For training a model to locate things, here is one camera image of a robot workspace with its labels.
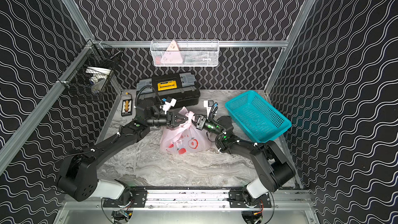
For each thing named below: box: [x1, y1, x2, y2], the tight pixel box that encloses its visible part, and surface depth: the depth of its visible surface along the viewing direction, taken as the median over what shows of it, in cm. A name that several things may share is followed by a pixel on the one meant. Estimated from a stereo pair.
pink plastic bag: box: [159, 106, 211, 156], surface depth 82 cm
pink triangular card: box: [160, 40, 183, 64], surface depth 92 cm
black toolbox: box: [135, 72, 201, 108], surface depth 102 cm
